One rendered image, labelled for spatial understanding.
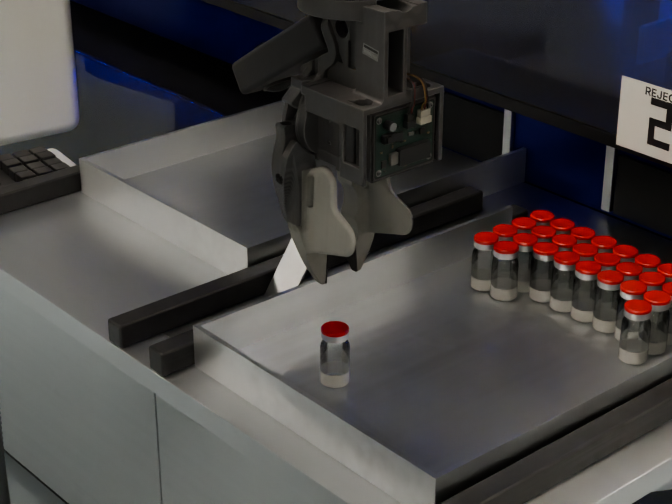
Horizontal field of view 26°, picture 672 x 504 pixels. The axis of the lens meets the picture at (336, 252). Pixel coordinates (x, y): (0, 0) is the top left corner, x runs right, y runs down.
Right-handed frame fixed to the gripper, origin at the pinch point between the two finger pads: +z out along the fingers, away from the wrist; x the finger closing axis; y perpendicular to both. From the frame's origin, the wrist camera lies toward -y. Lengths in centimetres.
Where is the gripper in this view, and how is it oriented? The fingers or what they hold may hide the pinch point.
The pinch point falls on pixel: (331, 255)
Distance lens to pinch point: 103.1
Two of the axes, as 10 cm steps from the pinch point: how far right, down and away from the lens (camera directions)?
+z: 0.0, 9.0, 4.4
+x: 7.6, -2.9, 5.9
